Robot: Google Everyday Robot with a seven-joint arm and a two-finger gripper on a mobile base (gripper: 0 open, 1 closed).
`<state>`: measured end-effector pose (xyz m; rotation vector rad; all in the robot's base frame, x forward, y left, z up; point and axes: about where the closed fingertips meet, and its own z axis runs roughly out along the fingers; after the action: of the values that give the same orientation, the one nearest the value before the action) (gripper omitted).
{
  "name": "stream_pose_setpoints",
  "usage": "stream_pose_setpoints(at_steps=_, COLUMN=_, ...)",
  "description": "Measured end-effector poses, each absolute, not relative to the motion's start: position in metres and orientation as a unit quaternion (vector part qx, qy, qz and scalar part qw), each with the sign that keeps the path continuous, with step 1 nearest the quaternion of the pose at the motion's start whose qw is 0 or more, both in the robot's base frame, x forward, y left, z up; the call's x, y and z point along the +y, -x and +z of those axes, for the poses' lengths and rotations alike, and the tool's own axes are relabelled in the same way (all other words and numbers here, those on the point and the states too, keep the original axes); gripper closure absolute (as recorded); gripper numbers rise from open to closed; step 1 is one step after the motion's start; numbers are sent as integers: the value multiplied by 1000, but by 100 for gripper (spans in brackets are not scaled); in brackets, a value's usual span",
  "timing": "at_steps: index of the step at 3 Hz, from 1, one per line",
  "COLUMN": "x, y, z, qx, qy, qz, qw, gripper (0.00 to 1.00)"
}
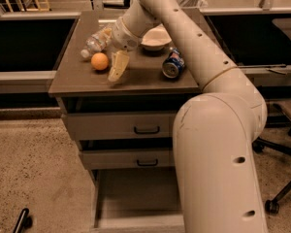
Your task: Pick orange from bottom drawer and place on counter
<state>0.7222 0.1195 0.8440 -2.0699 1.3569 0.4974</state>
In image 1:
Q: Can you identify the black object bottom left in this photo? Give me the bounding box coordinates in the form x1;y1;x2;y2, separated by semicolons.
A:
13;208;33;233

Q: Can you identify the grey top drawer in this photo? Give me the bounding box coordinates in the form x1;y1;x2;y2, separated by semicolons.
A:
56;92;185;142

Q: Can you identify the blue soda can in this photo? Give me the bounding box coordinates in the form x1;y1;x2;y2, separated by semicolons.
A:
162;48;185;79

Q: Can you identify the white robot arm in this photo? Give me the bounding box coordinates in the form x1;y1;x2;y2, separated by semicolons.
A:
112;0;268;233

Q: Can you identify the orange fruit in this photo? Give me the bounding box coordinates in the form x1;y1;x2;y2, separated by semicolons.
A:
91;52;109;71

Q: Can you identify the clear plastic bin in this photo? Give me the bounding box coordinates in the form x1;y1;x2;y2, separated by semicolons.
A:
179;0;208;9

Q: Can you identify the black office chair base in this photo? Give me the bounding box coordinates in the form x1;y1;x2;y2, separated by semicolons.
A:
251;100;291;216

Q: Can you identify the grey middle drawer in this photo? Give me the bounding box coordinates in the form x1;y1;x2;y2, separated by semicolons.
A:
79;137;174;170

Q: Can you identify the grey bottom drawer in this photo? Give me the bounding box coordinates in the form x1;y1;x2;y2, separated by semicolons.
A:
90;167;185;233

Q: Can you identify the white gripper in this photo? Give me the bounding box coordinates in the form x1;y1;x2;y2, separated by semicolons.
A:
98;17;142;83

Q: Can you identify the white paper bowl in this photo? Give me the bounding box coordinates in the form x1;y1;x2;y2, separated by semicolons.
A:
141;25;172;51

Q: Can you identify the grey drawer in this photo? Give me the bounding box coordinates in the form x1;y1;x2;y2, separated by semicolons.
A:
79;137;174;170
90;167;185;233
56;92;185;142

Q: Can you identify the clear plastic water bottle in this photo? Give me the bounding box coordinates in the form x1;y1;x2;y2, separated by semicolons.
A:
81;29;111;59

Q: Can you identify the grey drawer cabinet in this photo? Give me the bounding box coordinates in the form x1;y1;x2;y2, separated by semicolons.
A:
48;9;243;233

